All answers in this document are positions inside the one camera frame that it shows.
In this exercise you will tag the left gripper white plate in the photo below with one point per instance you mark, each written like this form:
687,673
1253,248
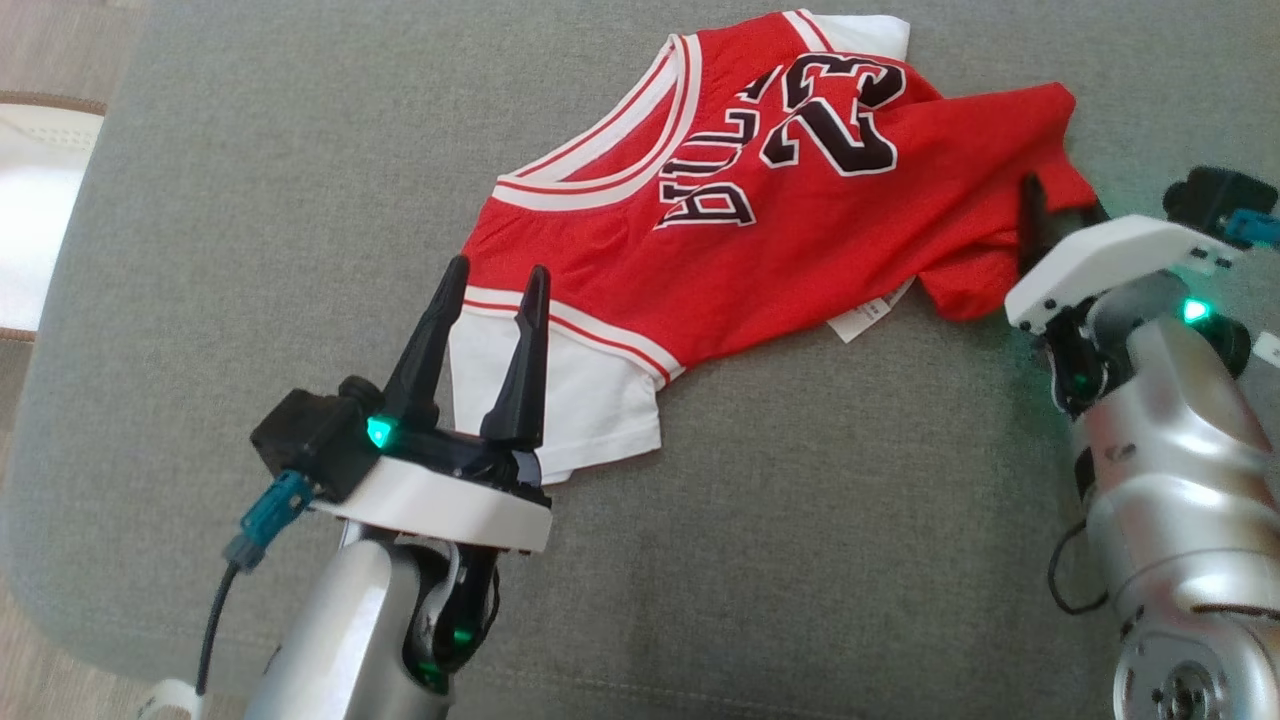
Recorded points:
450,495

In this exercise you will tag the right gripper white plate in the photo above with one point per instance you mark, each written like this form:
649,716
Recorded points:
1110,260

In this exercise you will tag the red basketball jersey white sleeves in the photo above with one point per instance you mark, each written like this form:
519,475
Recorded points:
780,260

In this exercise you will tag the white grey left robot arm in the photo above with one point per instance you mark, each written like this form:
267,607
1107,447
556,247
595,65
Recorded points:
340,630

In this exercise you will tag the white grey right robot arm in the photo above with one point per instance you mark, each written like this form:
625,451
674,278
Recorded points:
1180,480

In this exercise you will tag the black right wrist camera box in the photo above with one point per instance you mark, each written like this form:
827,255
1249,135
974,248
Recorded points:
1210,195

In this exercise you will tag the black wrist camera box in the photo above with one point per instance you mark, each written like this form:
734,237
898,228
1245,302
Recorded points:
1210,195
310,440

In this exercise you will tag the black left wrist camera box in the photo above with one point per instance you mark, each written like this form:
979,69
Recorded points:
310,440

